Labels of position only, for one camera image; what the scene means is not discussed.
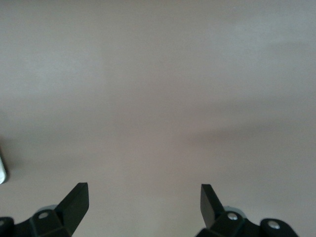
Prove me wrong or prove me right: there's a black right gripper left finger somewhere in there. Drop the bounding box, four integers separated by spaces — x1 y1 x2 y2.
0 182 89 237

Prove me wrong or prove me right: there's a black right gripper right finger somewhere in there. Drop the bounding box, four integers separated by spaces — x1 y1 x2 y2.
195 184 299 237

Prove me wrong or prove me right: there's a white tray with bunny drawing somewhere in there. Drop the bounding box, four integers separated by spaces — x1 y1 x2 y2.
0 145 8 185

